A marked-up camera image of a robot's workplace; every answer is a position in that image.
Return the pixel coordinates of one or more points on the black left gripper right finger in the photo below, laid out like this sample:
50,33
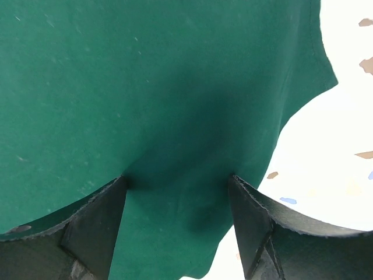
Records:
277,242

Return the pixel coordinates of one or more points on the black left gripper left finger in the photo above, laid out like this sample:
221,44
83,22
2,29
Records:
74,242

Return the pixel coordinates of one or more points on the green surgical cloth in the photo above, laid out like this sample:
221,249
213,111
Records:
175,95

